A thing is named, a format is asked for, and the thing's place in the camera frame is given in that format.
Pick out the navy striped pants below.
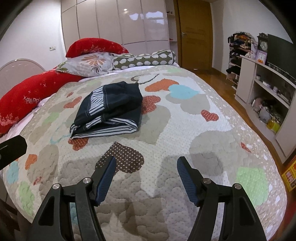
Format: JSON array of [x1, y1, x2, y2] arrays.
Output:
[[70, 81, 143, 139]]

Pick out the long red pillow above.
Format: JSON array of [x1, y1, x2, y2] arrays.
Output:
[[1, 38, 128, 135]]

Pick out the yellow box on floor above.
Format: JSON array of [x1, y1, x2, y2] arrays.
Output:
[[282, 157, 296, 192]]

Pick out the round pale headboard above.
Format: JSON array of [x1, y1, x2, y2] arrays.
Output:
[[0, 59, 45, 97]]

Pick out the yellow container on shelf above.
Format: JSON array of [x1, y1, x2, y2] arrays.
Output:
[[267, 119, 280, 134]]

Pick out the grey floral pillow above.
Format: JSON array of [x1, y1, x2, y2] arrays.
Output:
[[56, 52, 117, 77]]

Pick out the heart patterned quilt bedspread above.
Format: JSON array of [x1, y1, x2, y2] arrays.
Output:
[[1, 66, 287, 240]]

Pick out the white shelving unit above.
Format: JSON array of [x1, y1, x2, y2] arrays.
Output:
[[235, 57, 295, 163]]

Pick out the black television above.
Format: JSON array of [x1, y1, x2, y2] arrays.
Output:
[[267, 34, 295, 79]]

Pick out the olive white patterned bolster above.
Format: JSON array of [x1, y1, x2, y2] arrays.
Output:
[[112, 50, 176, 70]]

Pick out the glossy white wardrobe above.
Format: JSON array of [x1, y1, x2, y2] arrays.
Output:
[[61, 0, 178, 55]]

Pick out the cluttered shoe rack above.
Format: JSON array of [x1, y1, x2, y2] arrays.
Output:
[[226, 32, 257, 90]]

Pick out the dark mantel clock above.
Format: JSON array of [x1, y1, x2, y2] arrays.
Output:
[[257, 33, 268, 53]]

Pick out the wooden door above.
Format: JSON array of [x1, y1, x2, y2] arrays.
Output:
[[174, 1, 213, 73]]

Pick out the purple photo frame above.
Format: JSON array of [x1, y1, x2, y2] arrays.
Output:
[[255, 50, 267, 65]]

